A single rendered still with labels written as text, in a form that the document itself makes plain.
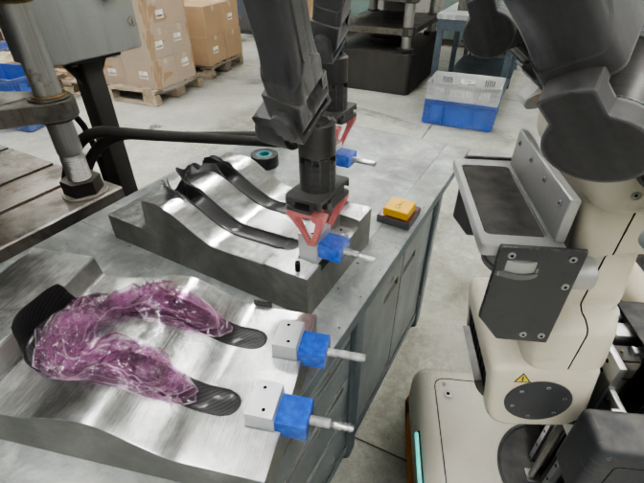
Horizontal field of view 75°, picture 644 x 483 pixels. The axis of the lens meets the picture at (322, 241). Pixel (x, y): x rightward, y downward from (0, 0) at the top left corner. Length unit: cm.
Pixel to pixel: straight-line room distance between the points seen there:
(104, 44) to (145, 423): 108
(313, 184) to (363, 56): 416
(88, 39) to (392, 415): 147
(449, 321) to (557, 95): 163
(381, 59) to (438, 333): 338
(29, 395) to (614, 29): 69
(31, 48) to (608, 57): 106
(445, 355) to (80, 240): 134
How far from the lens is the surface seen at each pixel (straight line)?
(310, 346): 62
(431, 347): 180
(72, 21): 137
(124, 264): 95
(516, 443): 132
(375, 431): 155
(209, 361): 63
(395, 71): 468
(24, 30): 116
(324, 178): 63
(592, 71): 35
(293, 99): 53
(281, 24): 46
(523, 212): 63
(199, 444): 57
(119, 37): 145
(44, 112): 118
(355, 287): 81
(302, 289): 71
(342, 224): 86
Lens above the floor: 134
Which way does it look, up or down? 36 degrees down
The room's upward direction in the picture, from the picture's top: straight up
